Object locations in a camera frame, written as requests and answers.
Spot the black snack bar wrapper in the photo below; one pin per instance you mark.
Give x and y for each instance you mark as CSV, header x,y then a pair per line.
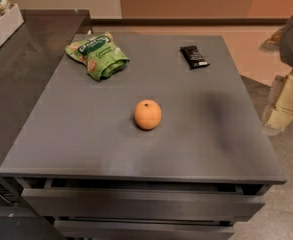
x,y
193,57

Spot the green rice chip bag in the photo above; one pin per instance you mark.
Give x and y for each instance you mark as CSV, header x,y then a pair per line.
x,y
100,55

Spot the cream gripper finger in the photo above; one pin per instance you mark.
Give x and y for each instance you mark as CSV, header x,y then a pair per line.
x,y
273,42
278,113

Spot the dark side counter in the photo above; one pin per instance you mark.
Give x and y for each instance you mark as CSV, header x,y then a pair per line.
x,y
27,62

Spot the upper grey drawer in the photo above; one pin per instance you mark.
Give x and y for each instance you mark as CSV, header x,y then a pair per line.
x,y
144,200

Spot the lower grey drawer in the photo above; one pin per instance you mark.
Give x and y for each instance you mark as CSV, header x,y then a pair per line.
x,y
141,231

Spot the grey drawer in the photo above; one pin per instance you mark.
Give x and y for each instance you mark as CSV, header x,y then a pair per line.
x,y
144,200
141,231

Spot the white cardboard box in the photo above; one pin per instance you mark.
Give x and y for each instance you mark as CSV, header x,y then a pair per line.
x,y
10,22

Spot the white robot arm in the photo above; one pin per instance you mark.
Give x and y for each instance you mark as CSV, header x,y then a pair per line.
x,y
286,44

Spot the orange fruit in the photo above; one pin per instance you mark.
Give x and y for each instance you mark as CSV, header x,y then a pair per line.
x,y
147,114

